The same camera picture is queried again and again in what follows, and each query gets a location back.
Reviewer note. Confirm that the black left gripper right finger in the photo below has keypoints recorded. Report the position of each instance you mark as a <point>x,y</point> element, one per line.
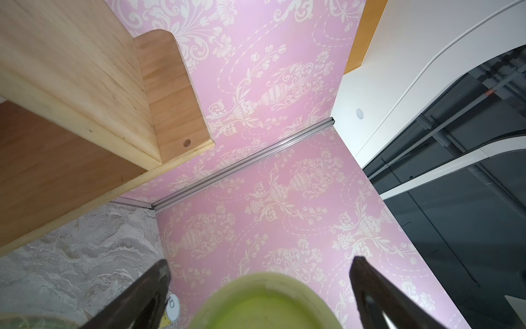
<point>380,303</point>

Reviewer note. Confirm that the green-lidded clear jar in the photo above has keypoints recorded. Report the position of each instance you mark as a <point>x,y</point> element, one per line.
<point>265,300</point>

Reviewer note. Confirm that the wooden two-tier shelf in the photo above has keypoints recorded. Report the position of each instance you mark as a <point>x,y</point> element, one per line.
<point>90,112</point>

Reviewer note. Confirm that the yellow can white lid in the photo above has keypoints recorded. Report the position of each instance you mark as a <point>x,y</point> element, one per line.
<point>172,312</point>

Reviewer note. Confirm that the mesh trash bin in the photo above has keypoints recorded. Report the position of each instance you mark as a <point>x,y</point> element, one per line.
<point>36,322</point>

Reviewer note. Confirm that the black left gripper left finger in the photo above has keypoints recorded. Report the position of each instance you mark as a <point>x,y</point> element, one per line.
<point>141,305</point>

